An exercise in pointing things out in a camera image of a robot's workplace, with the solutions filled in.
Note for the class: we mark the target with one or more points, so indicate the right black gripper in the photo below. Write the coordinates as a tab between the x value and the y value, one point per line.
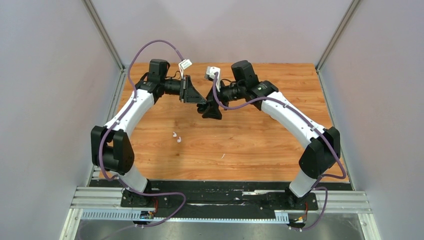
212	110

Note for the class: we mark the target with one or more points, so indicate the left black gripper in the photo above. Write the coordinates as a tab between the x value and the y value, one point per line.
189	95

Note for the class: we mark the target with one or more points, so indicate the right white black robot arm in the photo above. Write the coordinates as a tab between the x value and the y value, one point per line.
321	145

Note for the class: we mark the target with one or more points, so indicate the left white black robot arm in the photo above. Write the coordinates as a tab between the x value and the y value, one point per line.
111	149

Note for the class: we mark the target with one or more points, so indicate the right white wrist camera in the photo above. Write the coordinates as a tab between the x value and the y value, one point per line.
210	75

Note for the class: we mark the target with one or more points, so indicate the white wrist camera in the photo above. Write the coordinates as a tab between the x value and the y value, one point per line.
183	65
210	75

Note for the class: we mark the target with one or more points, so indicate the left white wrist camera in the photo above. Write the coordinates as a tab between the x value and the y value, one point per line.
183	65

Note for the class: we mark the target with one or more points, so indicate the left aluminium frame post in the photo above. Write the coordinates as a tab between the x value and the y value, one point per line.
96	19

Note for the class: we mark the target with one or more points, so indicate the aluminium frame post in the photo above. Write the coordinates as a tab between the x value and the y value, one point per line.
96	19
352	8

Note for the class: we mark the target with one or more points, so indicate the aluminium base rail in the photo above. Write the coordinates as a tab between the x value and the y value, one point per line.
114	198

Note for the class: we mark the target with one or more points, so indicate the right aluminium frame post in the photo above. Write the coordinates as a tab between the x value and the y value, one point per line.
352	8

